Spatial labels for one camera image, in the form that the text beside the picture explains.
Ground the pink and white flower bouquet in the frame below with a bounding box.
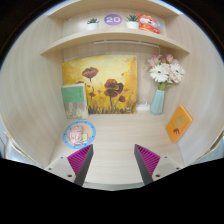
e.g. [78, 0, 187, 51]
[146, 53, 186, 91]

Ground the wooden shelf with ornaments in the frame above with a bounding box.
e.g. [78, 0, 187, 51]
[39, 12, 191, 56]

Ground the white power strip with cable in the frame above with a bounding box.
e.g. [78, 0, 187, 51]
[135, 99, 152, 112]

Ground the pale teal faceted vase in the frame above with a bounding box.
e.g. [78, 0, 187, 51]
[149, 88, 166, 116]

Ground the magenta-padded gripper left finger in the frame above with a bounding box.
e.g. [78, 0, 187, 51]
[43, 143, 94, 187]

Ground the round blue-rimmed cartoon mouse pad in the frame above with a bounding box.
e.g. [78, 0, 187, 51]
[62, 120, 97, 150]

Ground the orange book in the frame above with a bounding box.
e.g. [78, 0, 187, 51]
[165, 104, 194, 145]

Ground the green and beige book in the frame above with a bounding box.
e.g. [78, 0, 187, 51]
[60, 82, 89, 120]

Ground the pink computer mouse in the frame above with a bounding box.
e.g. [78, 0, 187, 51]
[67, 125, 84, 145]

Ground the yellow poppy flower painting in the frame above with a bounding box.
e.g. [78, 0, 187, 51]
[61, 54, 138, 115]

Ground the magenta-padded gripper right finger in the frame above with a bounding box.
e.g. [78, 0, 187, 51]
[133, 143, 184, 186]

